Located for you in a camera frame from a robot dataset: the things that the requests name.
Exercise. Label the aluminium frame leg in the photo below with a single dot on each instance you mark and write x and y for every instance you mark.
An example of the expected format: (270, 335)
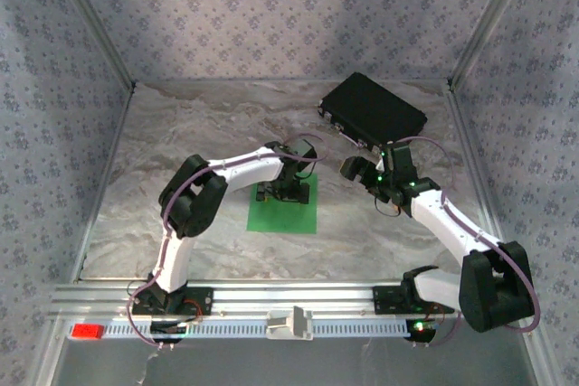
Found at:
(50, 354)
(538, 354)

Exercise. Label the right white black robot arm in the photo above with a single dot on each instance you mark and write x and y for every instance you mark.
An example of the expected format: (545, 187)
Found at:
(448, 223)

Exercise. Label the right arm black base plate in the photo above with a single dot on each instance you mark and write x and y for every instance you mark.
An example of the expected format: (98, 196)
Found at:
(384, 300)

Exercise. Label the thick red toy brick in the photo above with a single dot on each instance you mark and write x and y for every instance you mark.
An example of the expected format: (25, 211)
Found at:
(87, 332)

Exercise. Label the green paper sheet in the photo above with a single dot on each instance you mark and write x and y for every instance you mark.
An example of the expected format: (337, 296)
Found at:
(280, 219)

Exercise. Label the aluminium table side rail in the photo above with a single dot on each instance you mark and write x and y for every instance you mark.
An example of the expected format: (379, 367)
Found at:
(105, 178)
(471, 155)

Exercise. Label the aluminium mounting rail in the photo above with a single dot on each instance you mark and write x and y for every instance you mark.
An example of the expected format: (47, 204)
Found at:
(316, 295)

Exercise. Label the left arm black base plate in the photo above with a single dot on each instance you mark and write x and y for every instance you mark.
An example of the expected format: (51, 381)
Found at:
(203, 300)

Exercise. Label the grey plastic bracket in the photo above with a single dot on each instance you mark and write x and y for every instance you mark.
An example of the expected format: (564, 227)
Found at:
(289, 325)

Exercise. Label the aluminium corner post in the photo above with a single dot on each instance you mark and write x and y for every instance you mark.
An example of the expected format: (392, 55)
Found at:
(490, 20)

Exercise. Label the black controller board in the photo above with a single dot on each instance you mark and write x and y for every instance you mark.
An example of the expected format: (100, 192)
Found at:
(418, 334)
(165, 328)

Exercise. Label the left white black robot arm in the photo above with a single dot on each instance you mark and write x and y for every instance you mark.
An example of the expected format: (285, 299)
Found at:
(244, 168)

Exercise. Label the black hard case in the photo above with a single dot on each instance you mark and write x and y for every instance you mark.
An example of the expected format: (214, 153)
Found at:
(373, 110)

